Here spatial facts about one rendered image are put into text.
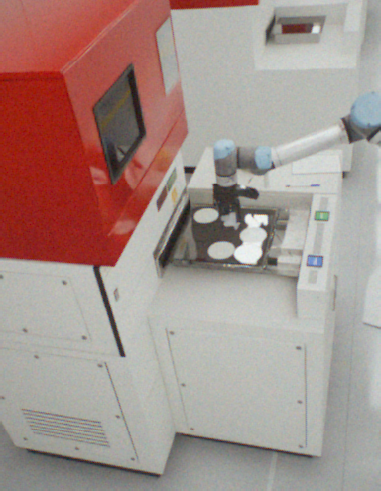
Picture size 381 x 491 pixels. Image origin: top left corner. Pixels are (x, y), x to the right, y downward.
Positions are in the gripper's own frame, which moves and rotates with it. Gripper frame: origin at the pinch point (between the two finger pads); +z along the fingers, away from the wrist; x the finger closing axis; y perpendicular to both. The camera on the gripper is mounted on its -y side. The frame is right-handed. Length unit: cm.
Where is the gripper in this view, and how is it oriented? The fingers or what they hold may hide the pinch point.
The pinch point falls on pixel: (237, 225)
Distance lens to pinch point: 213.6
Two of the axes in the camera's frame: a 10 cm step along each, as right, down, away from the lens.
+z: 1.3, 7.8, 6.1
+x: 2.4, 5.7, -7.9
